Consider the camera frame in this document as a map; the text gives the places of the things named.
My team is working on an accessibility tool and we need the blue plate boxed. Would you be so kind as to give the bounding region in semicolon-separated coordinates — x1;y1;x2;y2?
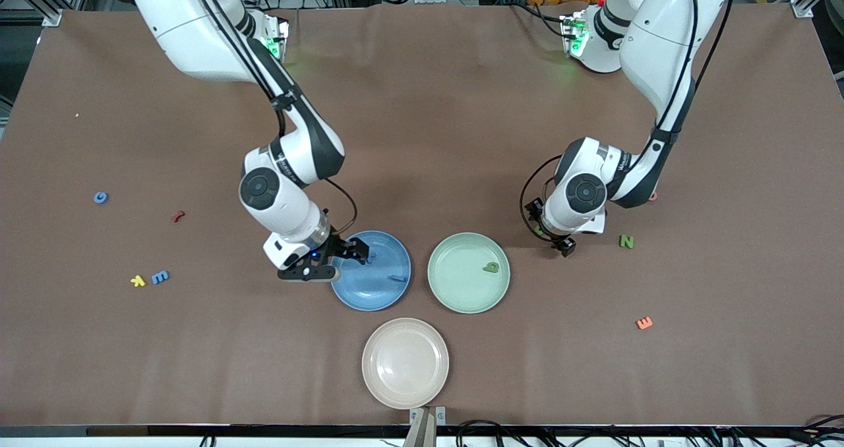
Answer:
329;230;412;312

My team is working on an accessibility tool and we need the green plate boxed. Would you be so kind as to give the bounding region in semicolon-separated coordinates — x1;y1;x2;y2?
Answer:
427;232;511;314

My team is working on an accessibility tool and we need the beige plate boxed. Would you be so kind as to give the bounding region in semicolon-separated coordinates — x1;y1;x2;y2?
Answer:
361;317;450;410

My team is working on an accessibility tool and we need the brown table cover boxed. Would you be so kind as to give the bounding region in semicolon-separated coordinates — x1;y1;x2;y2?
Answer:
0;3;844;428

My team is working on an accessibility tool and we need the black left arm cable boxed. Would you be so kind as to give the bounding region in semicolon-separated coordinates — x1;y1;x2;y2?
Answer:
520;0;734;238

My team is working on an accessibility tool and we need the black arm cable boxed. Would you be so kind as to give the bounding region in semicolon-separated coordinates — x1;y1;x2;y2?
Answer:
520;0;734;238
188;0;359;237

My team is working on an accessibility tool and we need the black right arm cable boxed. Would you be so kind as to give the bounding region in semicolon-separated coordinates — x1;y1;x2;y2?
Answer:
188;0;359;237

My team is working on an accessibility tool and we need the metal bracket with screws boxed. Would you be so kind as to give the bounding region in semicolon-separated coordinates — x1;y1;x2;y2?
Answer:
409;405;448;447

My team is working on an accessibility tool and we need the black base cable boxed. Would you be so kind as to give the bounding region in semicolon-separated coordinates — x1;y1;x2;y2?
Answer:
511;0;569;38

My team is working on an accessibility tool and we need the black cable loop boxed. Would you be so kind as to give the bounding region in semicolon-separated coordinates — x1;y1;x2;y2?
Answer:
455;420;528;447

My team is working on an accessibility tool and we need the black cable bundle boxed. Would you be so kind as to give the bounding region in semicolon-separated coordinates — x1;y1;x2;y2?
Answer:
785;414;844;446

